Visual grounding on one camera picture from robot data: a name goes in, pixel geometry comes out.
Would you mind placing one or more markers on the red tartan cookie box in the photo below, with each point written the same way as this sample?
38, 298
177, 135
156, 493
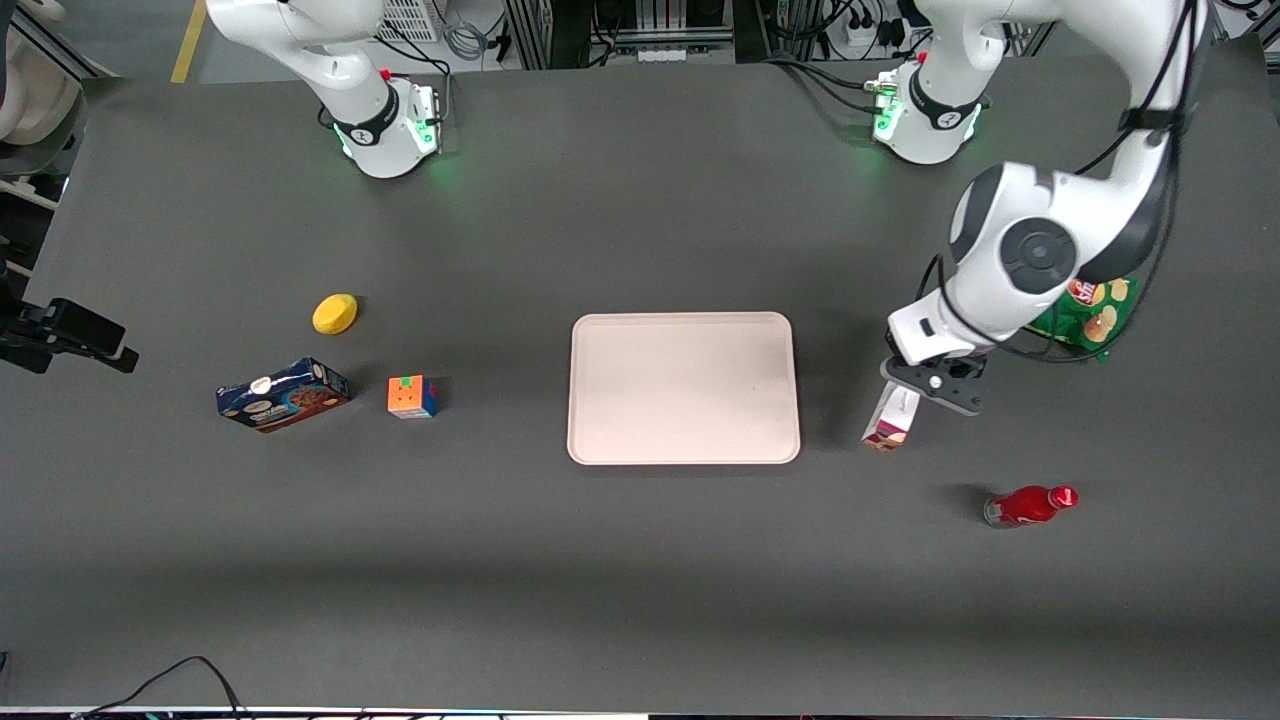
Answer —
890, 420

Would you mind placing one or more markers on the colourful puzzle cube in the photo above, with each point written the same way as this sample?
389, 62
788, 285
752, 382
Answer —
411, 397

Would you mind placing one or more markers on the yellow sponge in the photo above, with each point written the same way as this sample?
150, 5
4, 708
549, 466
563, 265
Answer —
335, 314

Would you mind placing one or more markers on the white plastic tray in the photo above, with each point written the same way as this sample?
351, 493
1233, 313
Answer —
684, 388

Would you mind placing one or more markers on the blue cookie box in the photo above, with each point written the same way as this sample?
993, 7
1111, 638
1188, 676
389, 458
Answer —
285, 396

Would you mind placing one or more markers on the red drink bottle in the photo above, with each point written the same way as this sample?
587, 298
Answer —
1025, 506

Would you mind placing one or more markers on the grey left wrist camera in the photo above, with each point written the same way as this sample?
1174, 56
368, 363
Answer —
950, 390

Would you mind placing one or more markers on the green chips bag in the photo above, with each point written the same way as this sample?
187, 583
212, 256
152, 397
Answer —
1095, 322

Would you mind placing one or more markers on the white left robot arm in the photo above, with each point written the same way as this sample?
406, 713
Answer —
1040, 250

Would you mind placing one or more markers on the black camera on mount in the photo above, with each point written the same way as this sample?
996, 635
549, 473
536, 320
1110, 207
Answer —
70, 330

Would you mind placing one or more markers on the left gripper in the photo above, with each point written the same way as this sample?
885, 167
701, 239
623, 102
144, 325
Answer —
961, 369

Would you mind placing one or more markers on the beige chair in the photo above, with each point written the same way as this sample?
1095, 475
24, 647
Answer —
30, 95

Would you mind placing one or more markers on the white power strip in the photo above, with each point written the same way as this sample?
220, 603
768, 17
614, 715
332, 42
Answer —
662, 52

